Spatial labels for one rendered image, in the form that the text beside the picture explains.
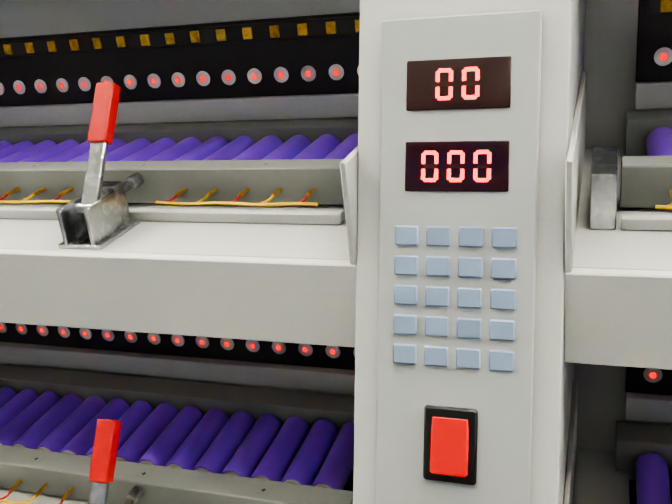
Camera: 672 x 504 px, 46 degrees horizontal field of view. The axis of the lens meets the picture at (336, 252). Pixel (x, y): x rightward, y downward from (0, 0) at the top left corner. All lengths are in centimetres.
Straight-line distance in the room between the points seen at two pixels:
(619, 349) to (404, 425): 10
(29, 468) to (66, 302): 15
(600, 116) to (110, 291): 33
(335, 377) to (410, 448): 19
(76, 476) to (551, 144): 36
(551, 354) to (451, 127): 11
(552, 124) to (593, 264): 6
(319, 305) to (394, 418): 7
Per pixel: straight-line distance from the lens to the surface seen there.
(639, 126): 51
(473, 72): 36
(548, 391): 36
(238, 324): 41
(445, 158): 35
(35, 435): 61
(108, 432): 48
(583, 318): 36
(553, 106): 35
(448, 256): 35
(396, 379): 37
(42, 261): 46
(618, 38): 56
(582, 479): 52
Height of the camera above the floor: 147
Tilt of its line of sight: 3 degrees down
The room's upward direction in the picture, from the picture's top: 1 degrees clockwise
